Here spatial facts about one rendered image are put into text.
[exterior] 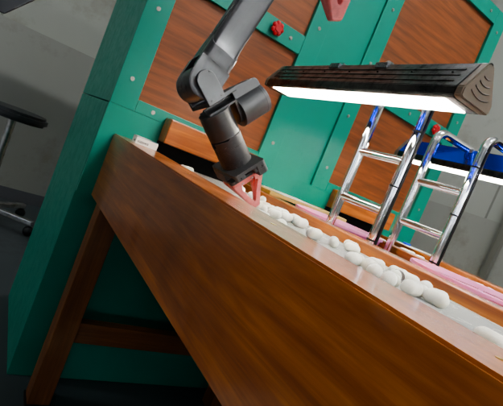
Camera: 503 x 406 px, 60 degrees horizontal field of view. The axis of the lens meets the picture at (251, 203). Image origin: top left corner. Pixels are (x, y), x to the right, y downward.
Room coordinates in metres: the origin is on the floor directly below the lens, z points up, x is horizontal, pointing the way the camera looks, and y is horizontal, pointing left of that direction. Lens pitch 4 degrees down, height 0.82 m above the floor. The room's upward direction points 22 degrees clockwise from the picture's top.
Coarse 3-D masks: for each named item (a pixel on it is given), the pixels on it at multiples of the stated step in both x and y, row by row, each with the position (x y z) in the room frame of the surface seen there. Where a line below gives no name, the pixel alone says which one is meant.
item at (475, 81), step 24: (288, 72) 1.15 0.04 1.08; (312, 72) 1.06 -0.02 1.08; (336, 72) 0.99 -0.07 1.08; (360, 72) 0.92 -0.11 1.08; (384, 72) 0.87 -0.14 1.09; (408, 72) 0.82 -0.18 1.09; (432, 72) 0.77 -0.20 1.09; (456, 72) 0.73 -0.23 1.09; (480, 72) 0.70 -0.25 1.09; (288, 96) 1.23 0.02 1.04; (432, 96) 0.74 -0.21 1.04; (456, 96) 0.69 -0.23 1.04; (480, 96) 0.71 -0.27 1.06
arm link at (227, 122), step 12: (228, 96) 0.77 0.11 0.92; (216, 108) 0.75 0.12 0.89; (228, 108) 0.75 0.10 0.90; (240, 108) 0.77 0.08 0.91; (204, 120) 0.74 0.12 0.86; (216, 120) 0.74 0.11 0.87; (228, 120) 0.75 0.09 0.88; (240, 120) 0.78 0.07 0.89; (216, 132) 0.75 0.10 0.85; (228, 132) 0.75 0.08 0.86
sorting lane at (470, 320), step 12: (216, 180) 1.35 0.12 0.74; (300, 228) 0.92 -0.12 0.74; (324, 240) 0.87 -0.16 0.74; (336, 252) 0.75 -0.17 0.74; (360, 252) 0.90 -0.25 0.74; (420, 300) 0.58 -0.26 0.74; (444, 312) 0.57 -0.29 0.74; (456, 312) 0.62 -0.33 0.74; (468, 312) 0.67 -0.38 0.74; (468, 324) 0.55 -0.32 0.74; (480, 324) 0.59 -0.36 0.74; (492, 324) 0.64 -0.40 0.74
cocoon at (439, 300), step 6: (432, 288) 0.60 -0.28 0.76; (426, 294) 0.59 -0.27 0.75; (432, 294) 0.59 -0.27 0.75; (438, 294) 0.58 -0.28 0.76; (444, 294) 0.59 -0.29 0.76; (426, 300) 0.59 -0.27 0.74; (432, 300) 0.58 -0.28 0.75; (438, 300) 0.58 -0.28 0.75; (444, 300) 0.58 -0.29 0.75; (438, 306) 0.58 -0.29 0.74; (444, 306) 0.58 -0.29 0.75
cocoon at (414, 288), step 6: (402, 282) 0.59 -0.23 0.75; (408, 282) 0.58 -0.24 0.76; (414, 282) 0.59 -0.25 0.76; (402, 288) 0.58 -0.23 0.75; (408, 288) 0.58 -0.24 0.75; (414, 288) 0.58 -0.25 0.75; (420, 288) 0.59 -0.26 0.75; (408, 294) 0.58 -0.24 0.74; (414, 294) 0.59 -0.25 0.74; (420, 294) 0.59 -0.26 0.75
